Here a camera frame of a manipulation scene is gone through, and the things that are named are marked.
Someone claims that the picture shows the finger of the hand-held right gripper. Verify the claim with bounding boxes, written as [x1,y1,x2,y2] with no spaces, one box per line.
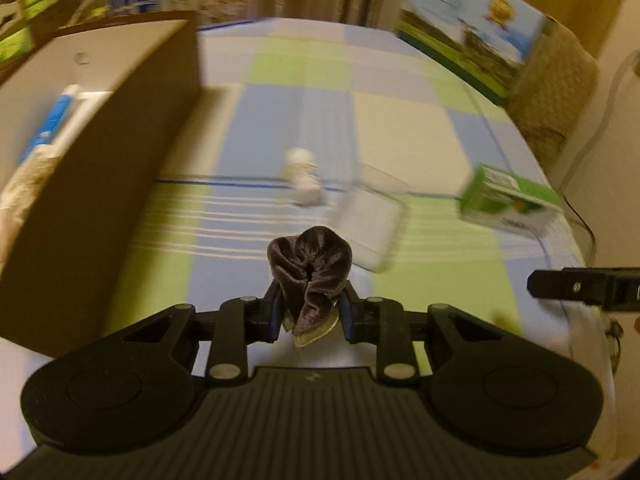
[527,267,640,313]

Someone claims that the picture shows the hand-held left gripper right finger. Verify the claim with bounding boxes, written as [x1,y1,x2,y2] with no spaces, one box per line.
[337,285,523,387]

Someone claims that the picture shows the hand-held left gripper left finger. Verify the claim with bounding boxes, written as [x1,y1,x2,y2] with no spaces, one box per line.
[117,280,287,387]

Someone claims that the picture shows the dark brown velvet scrunchie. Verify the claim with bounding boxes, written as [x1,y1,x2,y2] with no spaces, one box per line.
[266,226,353,350]

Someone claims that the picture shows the brown cardboard box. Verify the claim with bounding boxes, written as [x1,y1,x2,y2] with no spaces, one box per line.
[0,10,201,358]

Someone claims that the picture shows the clear plastic container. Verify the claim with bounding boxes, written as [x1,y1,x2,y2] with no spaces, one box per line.
[332,162,408,273]

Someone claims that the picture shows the green medicine box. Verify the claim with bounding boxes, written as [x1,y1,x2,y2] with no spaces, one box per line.
[457,164,563,236]

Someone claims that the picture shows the white pill bottle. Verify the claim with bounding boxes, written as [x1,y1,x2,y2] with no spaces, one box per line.
[282,147,323,207]

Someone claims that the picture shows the checked tablecloth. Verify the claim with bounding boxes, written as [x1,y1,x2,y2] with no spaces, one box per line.
[100,17,586,361]

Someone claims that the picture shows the quilted beige chair cover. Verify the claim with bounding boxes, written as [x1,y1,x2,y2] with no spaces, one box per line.
[505,20,600,171]

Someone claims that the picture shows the cow print milk carton box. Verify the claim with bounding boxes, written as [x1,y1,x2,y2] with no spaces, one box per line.
[395,0,558,108]

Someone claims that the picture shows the blue and white tube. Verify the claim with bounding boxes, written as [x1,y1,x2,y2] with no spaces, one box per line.
[20,85,81,168]

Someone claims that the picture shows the black cable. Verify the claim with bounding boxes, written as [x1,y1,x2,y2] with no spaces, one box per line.
[559,50,640,268]

